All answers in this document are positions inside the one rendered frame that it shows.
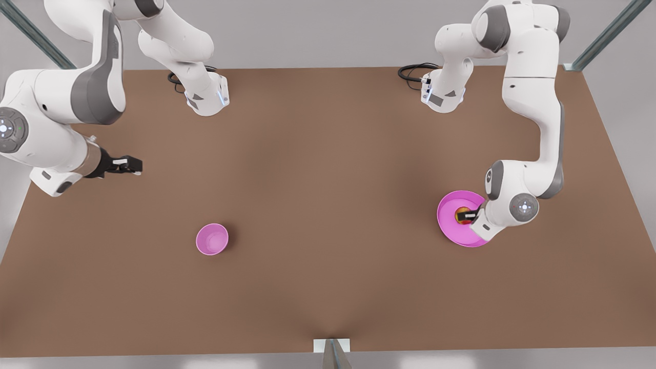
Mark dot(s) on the red yellow apple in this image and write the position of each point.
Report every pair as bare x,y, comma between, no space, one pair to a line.
463,213

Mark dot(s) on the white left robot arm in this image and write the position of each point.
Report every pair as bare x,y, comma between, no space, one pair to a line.
533,102

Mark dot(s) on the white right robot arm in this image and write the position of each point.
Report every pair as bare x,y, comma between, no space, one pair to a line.
92,87

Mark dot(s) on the pink plate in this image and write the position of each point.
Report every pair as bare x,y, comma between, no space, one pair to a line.
453,230

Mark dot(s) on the pink bowl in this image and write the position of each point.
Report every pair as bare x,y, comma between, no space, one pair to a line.
211,239

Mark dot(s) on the silver frame post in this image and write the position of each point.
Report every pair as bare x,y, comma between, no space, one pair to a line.
333,353
605,37
36,35

